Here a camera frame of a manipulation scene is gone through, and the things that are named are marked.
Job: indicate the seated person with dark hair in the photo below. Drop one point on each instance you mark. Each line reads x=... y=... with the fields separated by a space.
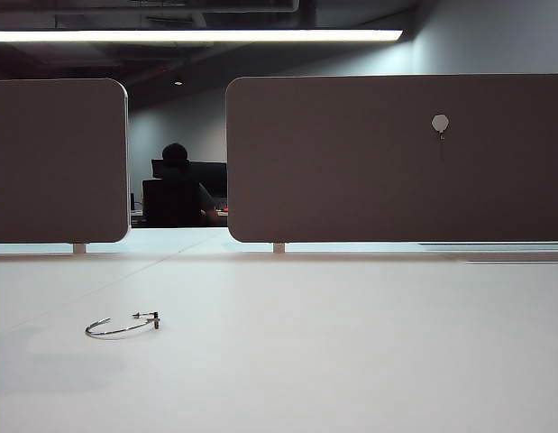
x=176 y=152

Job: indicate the wide brown desk partition panel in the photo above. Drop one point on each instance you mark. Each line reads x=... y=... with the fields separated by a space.
x=350 y=158

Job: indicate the silver hoop earring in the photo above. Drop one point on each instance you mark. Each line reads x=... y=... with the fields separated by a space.
x=157 y=321

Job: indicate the black office chair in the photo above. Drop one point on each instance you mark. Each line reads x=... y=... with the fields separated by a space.
x=170 y=203

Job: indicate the narrow brown desk partition panel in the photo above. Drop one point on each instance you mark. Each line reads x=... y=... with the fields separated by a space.
x=57 y=158

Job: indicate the black computer monitor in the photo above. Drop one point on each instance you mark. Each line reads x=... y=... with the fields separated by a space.
x=213 y=178

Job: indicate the white adhesive wall hook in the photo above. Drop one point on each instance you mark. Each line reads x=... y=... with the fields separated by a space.
x=440 y=122

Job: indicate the long ceiling light strip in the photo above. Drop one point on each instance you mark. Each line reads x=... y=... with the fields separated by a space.
x=170 y=36

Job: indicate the white partition support post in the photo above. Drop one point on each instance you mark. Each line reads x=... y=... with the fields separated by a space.
x=279 y=248
x=79 y=248

